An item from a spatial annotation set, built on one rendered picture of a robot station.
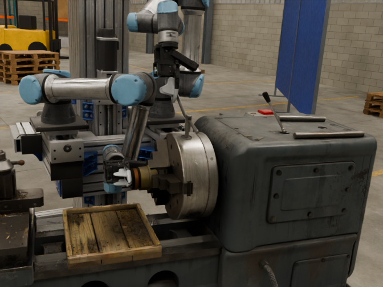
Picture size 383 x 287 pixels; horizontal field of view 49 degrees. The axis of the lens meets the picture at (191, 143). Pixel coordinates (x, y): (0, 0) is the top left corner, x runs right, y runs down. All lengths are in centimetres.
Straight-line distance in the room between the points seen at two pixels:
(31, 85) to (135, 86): 44
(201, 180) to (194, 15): 89
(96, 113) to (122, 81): 53
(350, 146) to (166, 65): 71
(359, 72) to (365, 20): 144
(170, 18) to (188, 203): 66
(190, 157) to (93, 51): 91
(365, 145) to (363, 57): 1137
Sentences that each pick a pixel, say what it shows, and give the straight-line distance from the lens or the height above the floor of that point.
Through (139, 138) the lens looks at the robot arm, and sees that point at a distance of 178.
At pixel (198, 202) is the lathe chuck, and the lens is 142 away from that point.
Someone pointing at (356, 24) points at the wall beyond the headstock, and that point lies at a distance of 1316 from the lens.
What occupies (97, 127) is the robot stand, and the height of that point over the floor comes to 110.
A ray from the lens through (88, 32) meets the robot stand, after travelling 209.
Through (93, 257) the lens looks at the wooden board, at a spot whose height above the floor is 90.
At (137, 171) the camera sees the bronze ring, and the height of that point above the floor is 111.
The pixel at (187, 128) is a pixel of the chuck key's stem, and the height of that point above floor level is 127.
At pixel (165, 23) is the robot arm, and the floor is 161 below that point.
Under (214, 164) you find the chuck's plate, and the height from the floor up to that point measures 116.
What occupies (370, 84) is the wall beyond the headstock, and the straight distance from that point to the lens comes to 1283.
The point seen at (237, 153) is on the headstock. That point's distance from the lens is 135.
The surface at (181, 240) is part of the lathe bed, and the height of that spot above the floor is 86.
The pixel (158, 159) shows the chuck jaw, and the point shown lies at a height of 114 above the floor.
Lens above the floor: 162
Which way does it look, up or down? 16 degrees down
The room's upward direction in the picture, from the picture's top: 3 degrees clockwise
